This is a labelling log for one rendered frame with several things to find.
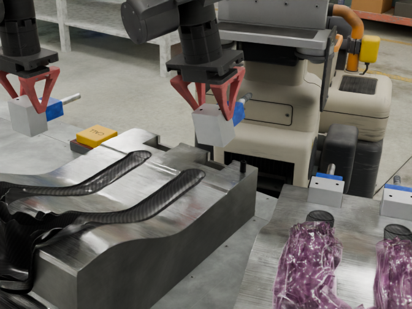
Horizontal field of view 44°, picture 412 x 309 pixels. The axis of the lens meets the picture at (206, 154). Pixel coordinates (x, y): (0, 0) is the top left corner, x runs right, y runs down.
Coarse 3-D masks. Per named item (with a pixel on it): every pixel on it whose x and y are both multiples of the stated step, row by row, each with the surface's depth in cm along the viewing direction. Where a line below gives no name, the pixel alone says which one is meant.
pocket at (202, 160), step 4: (200, 156) 84; (204, 156) 85; (208, 156) 86; (196, 160) 83; (200, 160) 85; (204, 160) 86; (208, 160) 86; (204, 164) 86; (208, 164) 86; (212, 164) 86; (216, 164) 85; (220, 164) 85; (224, 164) 85; (216, 168) 85; (220, 168) 85
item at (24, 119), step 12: (24, 96) 87; (72, 96) 93; (12, 108) 85; (24, 108) 83; (48, 108) 87; (60, 108) 89; (12, 120) 86; (24, 120) 84; (36, 120) 85; (48, 120) 87; (24, 132) 86; (36, 132) 86
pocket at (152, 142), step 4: (156, 136) 91; (148, 140) 89; (152, 140) 90; (156, 140) 91; (160, 140) 92; (144, 144) 89; (148, 144) 90; (152, 144) 90; (156, 144) 92; (160, 144) 91; (164, 144) 91; (156, 148) 92; (160, 148) 91; (164, 148) 91; (168, 148) 90
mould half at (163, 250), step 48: (96, 192) 75; (144, 192) 75; (192, 192) 75; (240, 192) 78; (96, 240) 56; (144, 240) 60; (192, 240) 70; (0, 288) 60; (48, 288) 56; (96, 288) 55; (144, 288) 63
